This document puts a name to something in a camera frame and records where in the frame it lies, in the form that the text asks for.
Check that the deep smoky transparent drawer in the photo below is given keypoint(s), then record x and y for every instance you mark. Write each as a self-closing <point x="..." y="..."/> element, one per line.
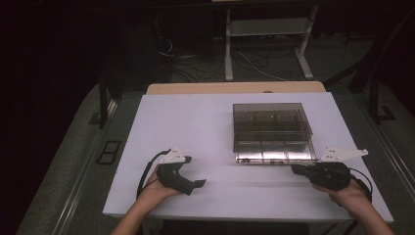
<point x="270" y="127"/>

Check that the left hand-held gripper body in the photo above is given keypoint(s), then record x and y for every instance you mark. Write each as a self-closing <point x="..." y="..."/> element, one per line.
<point x="173" y="178"/>

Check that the smoky transparent drawer box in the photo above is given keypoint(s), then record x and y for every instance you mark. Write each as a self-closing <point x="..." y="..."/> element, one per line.
<point x="267" y="114"/>

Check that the grey metal stand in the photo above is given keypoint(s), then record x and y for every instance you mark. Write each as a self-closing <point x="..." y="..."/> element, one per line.
<point x="269" y="27"/>

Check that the slim black stand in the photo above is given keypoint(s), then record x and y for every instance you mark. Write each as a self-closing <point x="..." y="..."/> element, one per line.
<point x="104" y="101"/>

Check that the person's left hand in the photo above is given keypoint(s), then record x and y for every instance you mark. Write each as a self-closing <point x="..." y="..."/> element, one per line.
<point x="153" y="192"/>

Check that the large black stand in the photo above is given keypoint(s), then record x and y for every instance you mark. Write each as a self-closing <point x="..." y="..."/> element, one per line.
<point x="375" y="81"/>

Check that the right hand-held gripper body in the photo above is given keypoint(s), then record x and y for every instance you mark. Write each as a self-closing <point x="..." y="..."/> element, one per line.
<point x="329" y="176"/>

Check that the person's right hand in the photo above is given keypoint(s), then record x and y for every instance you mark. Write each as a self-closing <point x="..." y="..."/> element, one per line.
<point x="350" y="196"/>

